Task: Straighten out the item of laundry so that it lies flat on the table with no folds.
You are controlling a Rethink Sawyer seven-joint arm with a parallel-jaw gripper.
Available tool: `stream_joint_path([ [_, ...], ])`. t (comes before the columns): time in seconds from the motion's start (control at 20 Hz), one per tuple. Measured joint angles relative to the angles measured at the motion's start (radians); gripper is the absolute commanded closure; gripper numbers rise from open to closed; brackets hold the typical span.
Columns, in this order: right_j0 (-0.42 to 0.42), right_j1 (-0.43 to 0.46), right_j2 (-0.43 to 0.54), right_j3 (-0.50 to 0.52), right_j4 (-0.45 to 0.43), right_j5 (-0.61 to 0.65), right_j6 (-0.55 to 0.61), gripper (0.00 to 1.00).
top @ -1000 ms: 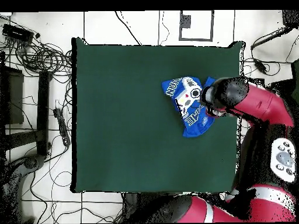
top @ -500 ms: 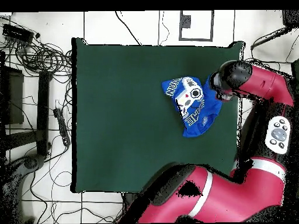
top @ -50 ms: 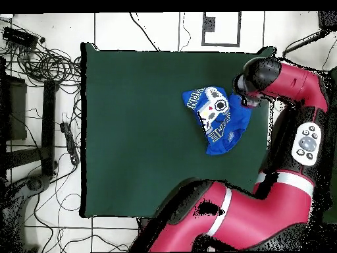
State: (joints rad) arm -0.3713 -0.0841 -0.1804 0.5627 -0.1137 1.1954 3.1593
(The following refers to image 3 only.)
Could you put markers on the blue printed t-shirt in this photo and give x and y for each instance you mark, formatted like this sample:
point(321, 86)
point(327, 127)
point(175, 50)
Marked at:
point(237, 118)

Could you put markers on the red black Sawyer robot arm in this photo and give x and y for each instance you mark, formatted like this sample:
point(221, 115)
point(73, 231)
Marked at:
point(263, 216)

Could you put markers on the black flat panel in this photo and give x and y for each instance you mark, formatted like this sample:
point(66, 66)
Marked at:
point(17, 110)

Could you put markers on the grey square floor frame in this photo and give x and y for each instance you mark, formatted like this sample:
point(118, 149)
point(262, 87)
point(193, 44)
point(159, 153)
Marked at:
point(239, 29)

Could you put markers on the black speckled box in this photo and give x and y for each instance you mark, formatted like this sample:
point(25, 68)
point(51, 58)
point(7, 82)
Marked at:
point(327, 20)

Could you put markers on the dark green table cloth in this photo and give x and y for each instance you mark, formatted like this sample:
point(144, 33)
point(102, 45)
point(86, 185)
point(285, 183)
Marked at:
point(131, 131)

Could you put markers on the black box device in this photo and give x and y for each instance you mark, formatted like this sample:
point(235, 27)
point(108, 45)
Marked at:
point(19, 37)

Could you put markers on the black stand bar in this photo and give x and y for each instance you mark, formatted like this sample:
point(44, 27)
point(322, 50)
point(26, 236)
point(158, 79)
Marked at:
point(48, 126)

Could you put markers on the grey chair base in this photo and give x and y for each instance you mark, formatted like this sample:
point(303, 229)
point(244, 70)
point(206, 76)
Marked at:
point(36, 182)

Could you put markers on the black rod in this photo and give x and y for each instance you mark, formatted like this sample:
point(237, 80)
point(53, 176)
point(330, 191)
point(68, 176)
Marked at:
point(305, 43)

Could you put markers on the dark grey square patch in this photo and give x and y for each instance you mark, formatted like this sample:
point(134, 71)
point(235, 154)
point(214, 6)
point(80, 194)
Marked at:
point(209, 24)

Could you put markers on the black power strip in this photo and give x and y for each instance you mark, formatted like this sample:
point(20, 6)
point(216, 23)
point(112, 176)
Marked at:
point(69, 143)

